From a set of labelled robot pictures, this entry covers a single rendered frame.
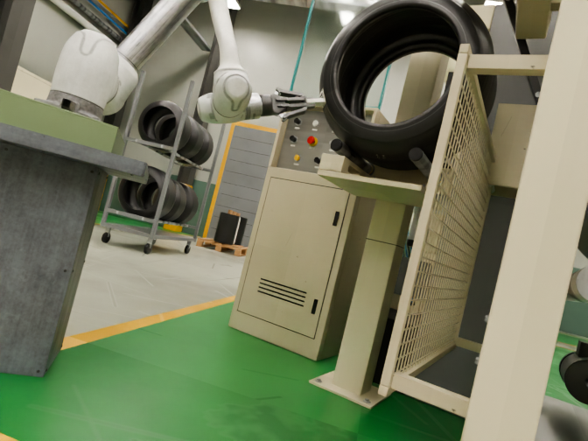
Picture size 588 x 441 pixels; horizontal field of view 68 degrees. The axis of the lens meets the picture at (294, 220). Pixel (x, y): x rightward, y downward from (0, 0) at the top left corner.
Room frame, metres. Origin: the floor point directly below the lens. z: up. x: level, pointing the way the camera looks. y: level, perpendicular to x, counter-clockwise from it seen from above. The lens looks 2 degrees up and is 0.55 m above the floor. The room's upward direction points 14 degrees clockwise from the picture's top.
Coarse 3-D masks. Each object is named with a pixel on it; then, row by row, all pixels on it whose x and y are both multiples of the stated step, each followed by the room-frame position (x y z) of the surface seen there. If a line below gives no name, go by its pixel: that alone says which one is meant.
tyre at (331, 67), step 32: (384, 0) 1.47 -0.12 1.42; (416, 0) 1.41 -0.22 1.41; (448, 0) 1.37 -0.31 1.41; (352, 32) 1.51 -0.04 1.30; (384, 32) 1.69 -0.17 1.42; (416, 32) 1.68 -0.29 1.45; (448, 32) 1.61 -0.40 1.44; (480, 32) 1.32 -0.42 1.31; (352, 64) 1.74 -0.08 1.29; (384, 64) 1.75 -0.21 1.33; (352, 96) 1.79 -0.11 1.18; (352, 128) 1.47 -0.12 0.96; (384, 128) 1.41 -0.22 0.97; (416, 128) 1.37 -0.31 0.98; (384, 160) 1.52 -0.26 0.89
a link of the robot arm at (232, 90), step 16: (208, 0) 1.43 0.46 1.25; (224, 0) 1.41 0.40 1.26; (224, 16) 1.37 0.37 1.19; (224, 32) 1.32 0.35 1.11; (224, 48) 1.29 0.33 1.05; (224, 64) 1.28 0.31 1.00; (240, 64) 1.31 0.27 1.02; (224, 80) 1.23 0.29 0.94; (240, 80) 1.23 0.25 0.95; (224, 96) 1.24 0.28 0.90; (240, 96) 1.24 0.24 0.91; (224, 112) 1.33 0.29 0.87; (240, 112) 1.33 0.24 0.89
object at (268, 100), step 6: (264, 96) 1.47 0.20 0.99; (270, 96) 1.47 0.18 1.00; (276, 96) 1.51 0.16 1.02; (264, 102) 1.46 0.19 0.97; (270, 102) 1.47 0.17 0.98; (276, 102) 1.50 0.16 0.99; (282, 102) 1.50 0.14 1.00; (264, 108) 1.47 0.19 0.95; (270, 108) 1.47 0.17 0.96; (276, 108) 1.49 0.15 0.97; (282, 108) 1.50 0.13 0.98; (264, 114) 1.48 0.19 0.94; (270, 114) 1.49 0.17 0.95; (276, 114) 1.49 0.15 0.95
